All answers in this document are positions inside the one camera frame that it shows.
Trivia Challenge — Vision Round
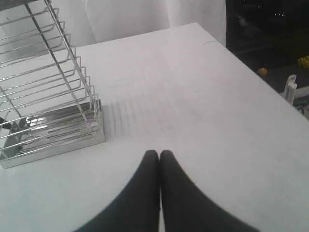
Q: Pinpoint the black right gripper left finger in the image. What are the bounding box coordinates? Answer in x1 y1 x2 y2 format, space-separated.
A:
77 150 160 232

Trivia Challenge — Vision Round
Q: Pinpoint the orange round background object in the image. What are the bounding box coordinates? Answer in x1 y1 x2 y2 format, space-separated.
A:
257 68 268 76

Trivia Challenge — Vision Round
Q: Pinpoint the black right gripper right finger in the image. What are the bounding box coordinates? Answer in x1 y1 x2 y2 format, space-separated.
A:
160 150 258 232

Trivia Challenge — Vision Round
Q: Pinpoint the steel wire utensil rack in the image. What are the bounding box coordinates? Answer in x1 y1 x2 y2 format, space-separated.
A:
0 0 105 168

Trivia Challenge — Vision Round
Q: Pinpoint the white background frame piece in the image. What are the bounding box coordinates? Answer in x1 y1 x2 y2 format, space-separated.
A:
280 74 309 105

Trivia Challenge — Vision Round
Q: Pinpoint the white background curtain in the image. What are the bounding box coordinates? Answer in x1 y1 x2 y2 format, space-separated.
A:
52 0 226 46

